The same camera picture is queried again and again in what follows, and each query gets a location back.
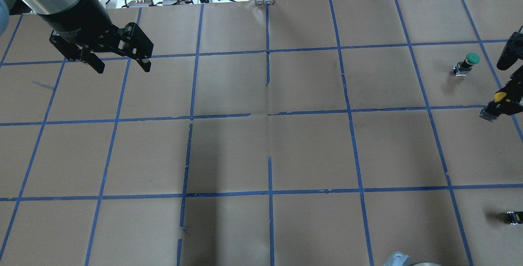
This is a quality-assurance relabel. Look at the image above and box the yellow push button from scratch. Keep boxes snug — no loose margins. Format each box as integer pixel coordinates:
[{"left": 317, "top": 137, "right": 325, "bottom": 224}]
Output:
[{"left": 479, "top": 90, "right": 523, "bottom": 121}]

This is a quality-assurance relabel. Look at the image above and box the red push button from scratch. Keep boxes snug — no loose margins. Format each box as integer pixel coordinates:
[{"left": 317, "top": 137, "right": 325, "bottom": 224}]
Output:
[{"left": 506, "top": 211, "right": 523, "bottom": 225}]

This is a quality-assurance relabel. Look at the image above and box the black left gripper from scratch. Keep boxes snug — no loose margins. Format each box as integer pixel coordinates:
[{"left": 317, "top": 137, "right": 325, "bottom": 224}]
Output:
[{"left": 39, "top": 0, "right": 154, "bottom": 74}]

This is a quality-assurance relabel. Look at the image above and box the green push button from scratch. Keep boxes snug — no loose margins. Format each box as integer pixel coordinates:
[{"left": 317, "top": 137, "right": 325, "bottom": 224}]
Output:
[{"left": 453, "top": 53, "right": 481, "bottom": 77}]

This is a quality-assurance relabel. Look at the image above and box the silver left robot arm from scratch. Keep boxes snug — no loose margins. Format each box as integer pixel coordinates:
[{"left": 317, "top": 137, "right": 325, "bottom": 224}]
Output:
[{"left": 1, "top": 0, "right": 154, "bottom": 74}]

